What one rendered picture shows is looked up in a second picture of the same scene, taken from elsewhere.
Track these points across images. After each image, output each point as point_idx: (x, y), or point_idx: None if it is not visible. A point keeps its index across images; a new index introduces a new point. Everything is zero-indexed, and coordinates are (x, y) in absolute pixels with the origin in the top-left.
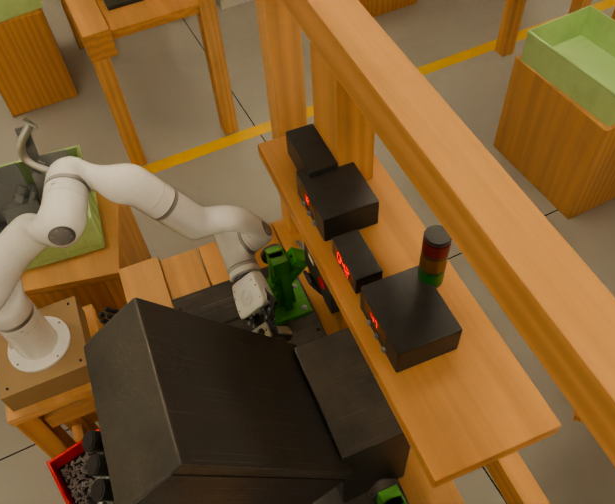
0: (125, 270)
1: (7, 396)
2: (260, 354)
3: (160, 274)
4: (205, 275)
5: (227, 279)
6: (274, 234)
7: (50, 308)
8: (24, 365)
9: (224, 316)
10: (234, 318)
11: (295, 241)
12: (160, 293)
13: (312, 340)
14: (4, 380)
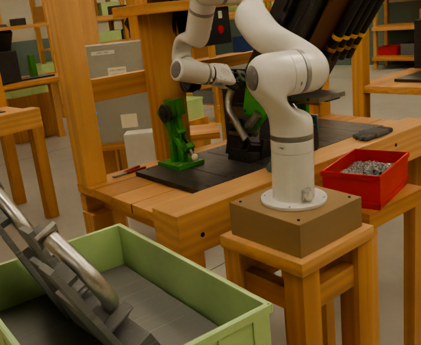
0: (176, 213)
1: (354, 195)
2: None
3: (173, 200)
4: (163, 194)
5: (163, 187)
6: (107, 185)
7: (252, 207)
8: (320, 194)
9: (202, 174)
10: (202, 171)
11: (113, 179)
12: (194, 195)
13: (205, 153)
14: (343, 200)
